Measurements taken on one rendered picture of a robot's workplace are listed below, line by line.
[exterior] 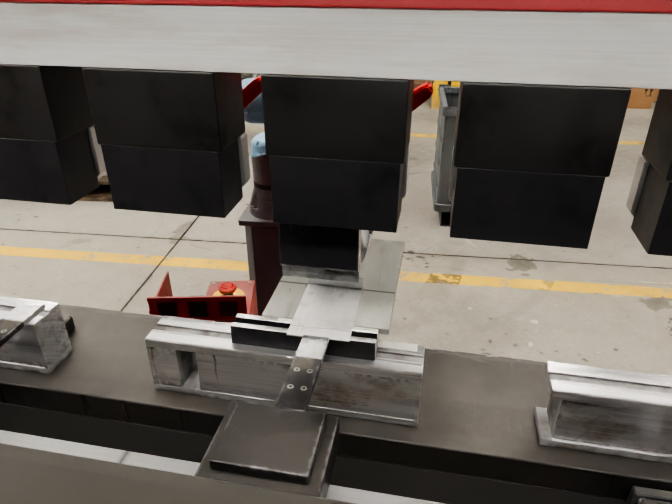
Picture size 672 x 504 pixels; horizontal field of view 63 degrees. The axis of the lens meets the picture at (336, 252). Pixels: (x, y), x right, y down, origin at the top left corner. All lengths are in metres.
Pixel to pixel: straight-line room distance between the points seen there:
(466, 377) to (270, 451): 0.42
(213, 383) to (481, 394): 0.39
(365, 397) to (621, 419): 0.32
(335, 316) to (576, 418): 0.34
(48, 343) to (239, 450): 0.47
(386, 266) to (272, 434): 0.41
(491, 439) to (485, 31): 0.52
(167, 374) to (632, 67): 0.69
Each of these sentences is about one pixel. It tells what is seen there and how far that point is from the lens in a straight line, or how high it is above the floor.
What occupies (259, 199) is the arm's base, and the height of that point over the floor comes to 0.83.
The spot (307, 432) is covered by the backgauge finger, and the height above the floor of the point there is 1.04.
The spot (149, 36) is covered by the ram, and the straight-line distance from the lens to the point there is 0.62.
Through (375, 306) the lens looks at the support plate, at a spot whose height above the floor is 1.00.
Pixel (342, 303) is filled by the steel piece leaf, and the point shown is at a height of 1.00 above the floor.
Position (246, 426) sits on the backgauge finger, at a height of 1.03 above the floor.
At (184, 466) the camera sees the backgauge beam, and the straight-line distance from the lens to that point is 0.62.
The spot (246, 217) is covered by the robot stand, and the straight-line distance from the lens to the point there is 1.60.
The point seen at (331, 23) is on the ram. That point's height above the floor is 1.39.
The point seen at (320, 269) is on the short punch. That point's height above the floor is 1.09.
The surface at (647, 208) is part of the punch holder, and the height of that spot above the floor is 1.21.
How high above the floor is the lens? 1.45
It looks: 29 degrees down
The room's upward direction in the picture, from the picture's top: straight up
